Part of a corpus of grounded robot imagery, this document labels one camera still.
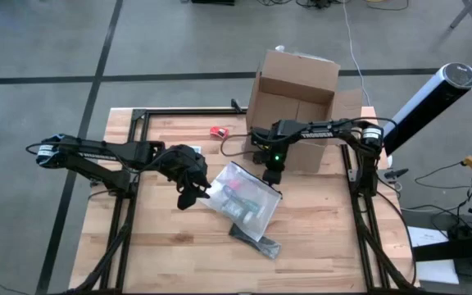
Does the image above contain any black metal beam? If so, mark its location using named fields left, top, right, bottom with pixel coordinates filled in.
left=411, top=232, right=472, bottom=264

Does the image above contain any teal Scotch sponge package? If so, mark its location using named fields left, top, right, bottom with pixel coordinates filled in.
left=246, top=199, right=266, bottom=216

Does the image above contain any taped brown cardboard box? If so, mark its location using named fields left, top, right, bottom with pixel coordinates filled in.
left=243, top=45, right=364, bottom=174

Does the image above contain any grey mesh zipper pouch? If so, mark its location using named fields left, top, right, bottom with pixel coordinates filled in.
left=209, top=161, right=283, bottom=243

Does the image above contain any grey desk leg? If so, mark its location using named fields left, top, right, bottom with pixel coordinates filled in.
left=447, top=0, right=472, bottom=30

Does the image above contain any black cable tangle with adapter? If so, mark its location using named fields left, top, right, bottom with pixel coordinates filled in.
left=399, top=151, right=472, bottom=247

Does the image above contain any white box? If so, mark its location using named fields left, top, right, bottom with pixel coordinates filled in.
left=406, top=225, right=461, bottom=285

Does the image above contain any black aluminium rig frame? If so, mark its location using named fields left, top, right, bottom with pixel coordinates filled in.
left=98, top=107, right=389, bottom=295

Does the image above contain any black cable bundle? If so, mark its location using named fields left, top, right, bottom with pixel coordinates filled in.
left=70, top=196, right=134, bottom=295
left=356, top=220, right=421, bottom=295

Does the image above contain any black and white cylinder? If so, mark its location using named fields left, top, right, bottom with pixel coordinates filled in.
left=381, top=61, right=472, bottom=157

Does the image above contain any thin black cable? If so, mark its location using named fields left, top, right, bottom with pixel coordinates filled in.
left=377, top=188, right=418, bottom=286

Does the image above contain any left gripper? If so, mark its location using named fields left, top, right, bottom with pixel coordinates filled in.
left=160, top=143, right=213, bottom=211

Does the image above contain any long black item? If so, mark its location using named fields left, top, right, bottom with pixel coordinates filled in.
left=228, top=223, right=283, bottom=261

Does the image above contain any black clamp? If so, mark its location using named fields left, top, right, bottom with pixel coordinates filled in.
left=383, top=167, right=411, bottom=181

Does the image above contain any white floor cable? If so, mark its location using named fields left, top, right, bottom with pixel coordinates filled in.
left=341, top=0, right=373, bottom=107

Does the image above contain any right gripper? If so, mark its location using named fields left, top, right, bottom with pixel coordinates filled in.
left=250, top=125, right=291, bottom=187

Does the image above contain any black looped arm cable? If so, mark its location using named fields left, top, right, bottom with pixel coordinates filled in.
left=219, top=132, right=258, bottom=158

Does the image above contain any black floor device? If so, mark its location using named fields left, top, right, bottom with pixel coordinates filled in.
left=189, top=0, right=237, bottom=7

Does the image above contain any small black mount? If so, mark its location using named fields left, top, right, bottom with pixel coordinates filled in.
left=229, top=98, right=247, bottom=114

